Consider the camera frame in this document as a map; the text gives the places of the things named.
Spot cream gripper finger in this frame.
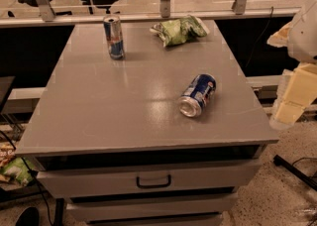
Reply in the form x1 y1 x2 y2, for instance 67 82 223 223
269 63 317 130
266 23 291 48

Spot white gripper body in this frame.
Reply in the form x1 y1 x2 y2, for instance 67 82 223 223
287 0 317 63

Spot red bull can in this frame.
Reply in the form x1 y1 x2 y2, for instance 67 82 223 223
103 16 125 59

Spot blue pepsi can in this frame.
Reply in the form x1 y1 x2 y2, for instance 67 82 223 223
178 74 216 118

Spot black stand leg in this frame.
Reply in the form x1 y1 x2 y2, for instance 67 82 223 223
273 155 317 191

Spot green chip bag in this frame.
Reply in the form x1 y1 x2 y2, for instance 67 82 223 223
150 15 210 48

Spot grey drawer cabinet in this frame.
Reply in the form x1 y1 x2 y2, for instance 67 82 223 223
18 23 277 226

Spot snack bags on floor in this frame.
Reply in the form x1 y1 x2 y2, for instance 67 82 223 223
0 144 33 186

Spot black shoe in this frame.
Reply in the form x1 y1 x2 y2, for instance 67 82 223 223
15 207 40 226

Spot black drawer handle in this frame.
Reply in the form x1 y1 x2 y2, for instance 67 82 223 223
136 174 172 189

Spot black cable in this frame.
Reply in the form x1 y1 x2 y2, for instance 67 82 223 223
0 130 54 226

